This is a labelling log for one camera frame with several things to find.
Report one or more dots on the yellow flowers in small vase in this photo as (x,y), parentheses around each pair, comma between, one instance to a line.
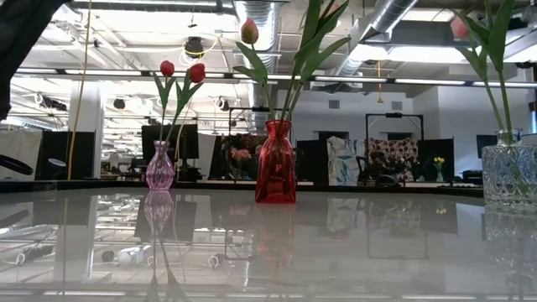
(438,161)

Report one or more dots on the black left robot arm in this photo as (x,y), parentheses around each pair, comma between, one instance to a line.
(21,38)

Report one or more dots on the black metal table frame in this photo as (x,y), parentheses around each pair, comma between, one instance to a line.
(84,184)

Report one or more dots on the silver ribbed ventilation duct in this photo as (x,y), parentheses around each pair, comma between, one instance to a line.
(258,12)

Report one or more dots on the pink flower bouquet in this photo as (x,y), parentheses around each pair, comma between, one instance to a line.
(241,155)

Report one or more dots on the ceiling light strip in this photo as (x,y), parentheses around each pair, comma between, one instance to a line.
(105,72)
(428,81)

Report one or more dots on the white blue leaf cloth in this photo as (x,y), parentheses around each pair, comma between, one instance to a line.
(344,161)

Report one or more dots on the red glass vase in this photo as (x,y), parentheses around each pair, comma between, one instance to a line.
(274,168)

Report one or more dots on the black partition panel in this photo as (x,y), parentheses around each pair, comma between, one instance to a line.
(54,147)
(436,147)
(312,161)

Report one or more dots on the dark patterned cloth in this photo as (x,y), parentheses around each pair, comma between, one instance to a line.
(228,140)

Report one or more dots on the purple glass vase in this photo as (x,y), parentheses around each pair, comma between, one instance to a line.
(160,168)

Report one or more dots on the black stand frame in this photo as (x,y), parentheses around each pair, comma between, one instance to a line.
(394,114)
(260,109)

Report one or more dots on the white cloth panel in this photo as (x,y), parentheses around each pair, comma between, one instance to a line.
(19,142)

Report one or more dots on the round grey disc lamp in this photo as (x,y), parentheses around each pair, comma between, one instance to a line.
(57,162)

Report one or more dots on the black computer monitor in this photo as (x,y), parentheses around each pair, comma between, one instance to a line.
(486,144)
(191,144)

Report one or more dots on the clear crystal glass vase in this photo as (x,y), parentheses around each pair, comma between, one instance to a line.
(503,176)

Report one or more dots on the red white floral cloth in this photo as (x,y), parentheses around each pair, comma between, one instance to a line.
(403,147)

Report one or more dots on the black ceiling camera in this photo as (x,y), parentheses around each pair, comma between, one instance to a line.
(194,47)

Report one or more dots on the black ceiling dome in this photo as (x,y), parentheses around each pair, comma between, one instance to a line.
(119,103)

